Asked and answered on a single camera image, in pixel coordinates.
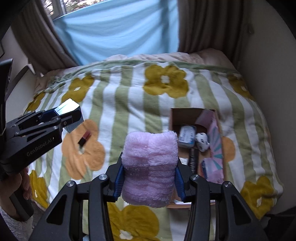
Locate silver blue small box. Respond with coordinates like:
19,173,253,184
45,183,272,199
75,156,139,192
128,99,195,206
54,98,84,133

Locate red black lipstick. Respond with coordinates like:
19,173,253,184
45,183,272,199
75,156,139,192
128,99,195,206
78,131,91,148

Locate black plastic bag roll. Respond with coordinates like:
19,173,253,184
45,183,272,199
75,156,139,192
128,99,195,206
188,148,198,174

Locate clear plastic swab box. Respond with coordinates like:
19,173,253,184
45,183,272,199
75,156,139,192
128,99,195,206
178,125,196,149

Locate pink fluffy towel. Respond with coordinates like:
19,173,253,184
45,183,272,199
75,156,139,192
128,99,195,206
121,131,179,208

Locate white fluffy sleeve forearm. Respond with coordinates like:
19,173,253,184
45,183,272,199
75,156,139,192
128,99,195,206
1,208,33,240

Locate person's left hand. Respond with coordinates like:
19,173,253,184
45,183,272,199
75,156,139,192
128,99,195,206
1,167,32,219

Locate striped floral blanket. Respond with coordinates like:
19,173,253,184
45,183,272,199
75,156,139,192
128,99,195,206
23,60,284,241

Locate brown curtain left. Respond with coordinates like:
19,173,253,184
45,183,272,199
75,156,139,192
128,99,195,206
11,1,77,74

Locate brown curtain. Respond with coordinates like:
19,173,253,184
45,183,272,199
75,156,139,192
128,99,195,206
178,1,251,67
11,1,77,74

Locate cardboard box with pink lining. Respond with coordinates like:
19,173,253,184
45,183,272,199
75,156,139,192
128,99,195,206
166,107,227,209

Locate white spotted sock ball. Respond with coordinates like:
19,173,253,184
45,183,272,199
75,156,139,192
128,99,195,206
195,133,210,152

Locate light blue curtain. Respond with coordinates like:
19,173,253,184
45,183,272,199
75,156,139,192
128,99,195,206
53,1,179,65

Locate brown curtain right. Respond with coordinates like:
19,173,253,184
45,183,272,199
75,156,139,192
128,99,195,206
178,1,251,67

